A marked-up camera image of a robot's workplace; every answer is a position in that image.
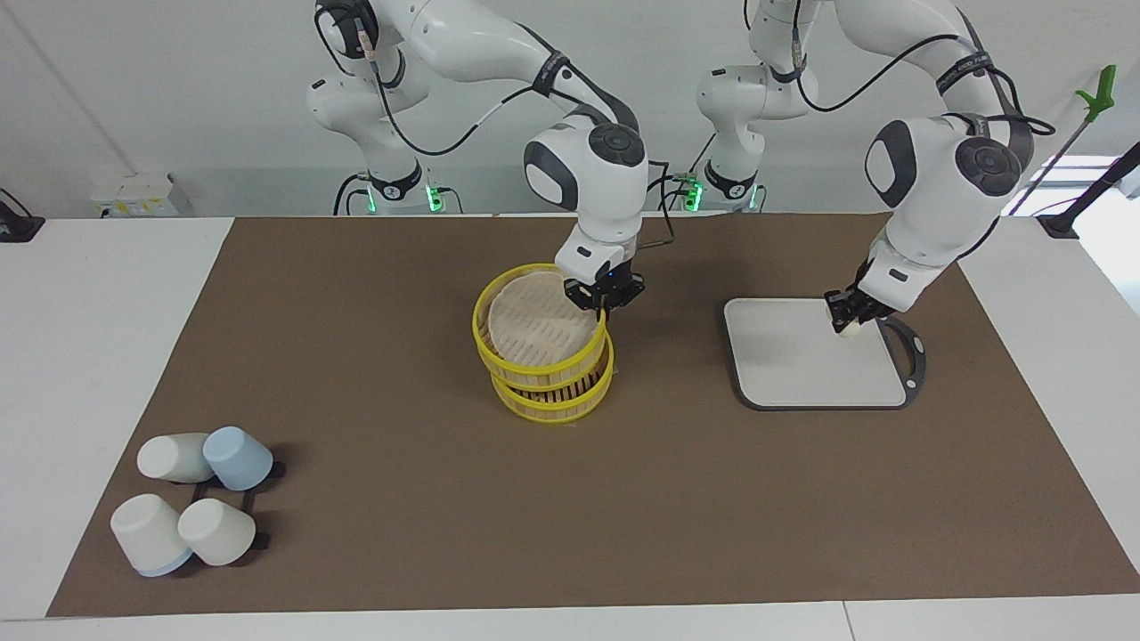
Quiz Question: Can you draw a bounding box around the yellow steamer tier with liner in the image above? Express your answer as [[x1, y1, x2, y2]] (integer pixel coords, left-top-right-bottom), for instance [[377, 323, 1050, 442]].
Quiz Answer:
[[472, 264, 610, 386]]

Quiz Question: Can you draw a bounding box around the white perforated steamer liner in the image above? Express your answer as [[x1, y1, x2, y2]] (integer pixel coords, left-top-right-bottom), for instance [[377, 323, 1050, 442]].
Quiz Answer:
[[488, 274, 599, 364]]

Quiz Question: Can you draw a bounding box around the yellow bamboo steamer tier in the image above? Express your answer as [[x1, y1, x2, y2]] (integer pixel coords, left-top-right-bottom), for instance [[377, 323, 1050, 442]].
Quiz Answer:
[[490, 338, 616, 426]]

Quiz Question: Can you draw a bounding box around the white cutting board grey rim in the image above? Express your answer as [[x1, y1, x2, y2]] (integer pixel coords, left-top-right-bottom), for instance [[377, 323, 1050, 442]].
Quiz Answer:
[[722, 296, 928, 412]]

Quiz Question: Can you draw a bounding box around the black stand with clamp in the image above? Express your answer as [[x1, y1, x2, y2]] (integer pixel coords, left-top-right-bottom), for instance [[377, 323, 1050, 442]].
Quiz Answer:
[[1038, 142, 1140, 239]]

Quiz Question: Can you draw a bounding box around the brown table mat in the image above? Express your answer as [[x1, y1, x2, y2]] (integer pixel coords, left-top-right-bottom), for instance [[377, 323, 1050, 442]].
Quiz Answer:
[[46, 212, 1140, 618]]

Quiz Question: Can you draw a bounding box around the green tipped grabber pole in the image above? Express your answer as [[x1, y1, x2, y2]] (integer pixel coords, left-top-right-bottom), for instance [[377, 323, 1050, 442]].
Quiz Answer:
[[1011, 64, 1117, 215]]

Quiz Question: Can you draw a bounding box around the black cup rack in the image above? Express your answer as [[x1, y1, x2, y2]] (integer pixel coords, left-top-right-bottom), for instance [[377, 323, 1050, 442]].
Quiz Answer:
[[191, 458, 287, 553]]

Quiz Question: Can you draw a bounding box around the light blue plastic cup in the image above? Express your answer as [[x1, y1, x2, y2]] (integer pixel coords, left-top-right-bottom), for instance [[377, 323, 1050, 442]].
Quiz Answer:
[[203, 426, 275, 491]]

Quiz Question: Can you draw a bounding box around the white plastic cup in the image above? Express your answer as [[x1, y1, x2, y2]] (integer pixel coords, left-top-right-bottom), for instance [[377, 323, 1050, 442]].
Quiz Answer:
[[137, 433, 215, 484], [177, 498, 257, 567]]

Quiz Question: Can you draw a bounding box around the white power strip box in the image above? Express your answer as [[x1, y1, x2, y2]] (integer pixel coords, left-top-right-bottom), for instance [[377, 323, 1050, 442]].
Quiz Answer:
[[91, 174, 192, 219]]

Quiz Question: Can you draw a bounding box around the white cup with blue rim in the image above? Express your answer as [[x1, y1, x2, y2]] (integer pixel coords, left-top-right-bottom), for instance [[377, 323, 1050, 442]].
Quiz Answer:
[[110, 494, 194, 578]]

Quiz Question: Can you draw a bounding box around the black table clamp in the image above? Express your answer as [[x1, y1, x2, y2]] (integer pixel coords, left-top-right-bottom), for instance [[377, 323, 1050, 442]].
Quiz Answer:
[[0, 189, 45, 243]]

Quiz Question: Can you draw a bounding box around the black base cable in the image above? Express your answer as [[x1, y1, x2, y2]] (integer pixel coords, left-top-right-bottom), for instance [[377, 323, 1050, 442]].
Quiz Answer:
[[648, 134, 718, 213], [333, 171, 464, 216]]

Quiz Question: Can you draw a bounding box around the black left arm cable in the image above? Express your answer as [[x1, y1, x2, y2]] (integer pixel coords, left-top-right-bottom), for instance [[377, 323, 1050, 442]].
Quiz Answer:
[[791, 22, 1057, 139]]

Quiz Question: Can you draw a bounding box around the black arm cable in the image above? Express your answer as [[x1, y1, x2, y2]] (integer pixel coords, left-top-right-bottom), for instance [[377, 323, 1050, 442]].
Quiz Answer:
[[352, 13, 676, 250], [791, 22, 1057, 139]]

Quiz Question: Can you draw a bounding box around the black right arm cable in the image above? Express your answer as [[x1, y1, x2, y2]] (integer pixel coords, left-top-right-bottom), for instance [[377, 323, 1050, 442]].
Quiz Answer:
[[352, 13, 676, 250]]

